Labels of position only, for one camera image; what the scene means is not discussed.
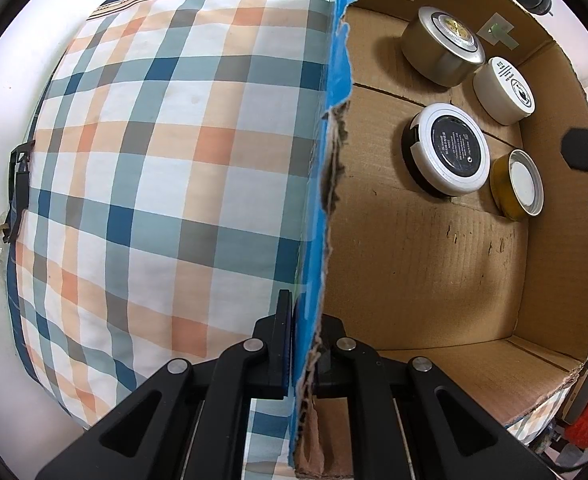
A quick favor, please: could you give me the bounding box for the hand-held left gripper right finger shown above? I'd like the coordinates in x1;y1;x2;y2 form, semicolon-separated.
310;312;557;480

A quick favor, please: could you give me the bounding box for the small jar with metal lid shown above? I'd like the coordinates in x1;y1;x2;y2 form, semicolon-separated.
490;149;545;222

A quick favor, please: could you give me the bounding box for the cardboard box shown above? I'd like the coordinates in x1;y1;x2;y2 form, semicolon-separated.
286;0;588;478

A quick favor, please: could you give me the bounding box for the silver metal round tin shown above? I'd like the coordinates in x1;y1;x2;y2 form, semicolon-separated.
400;6;486;87

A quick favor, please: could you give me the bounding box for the white round container black lid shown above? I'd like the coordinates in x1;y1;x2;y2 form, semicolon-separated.
401;103;491;197

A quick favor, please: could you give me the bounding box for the plaid blanket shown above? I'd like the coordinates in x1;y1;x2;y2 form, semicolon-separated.
6;0;570;480

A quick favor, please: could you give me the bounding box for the white round tin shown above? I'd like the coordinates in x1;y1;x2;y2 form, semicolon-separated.
472;56;536;126

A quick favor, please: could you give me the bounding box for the black table clip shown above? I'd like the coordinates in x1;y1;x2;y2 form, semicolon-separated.
3;141;36;244

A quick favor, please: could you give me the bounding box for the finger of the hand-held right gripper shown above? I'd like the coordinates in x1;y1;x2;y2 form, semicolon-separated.
561;129;588;177

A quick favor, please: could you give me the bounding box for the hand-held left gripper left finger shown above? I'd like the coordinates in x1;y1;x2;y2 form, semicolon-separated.
34;289;295;480

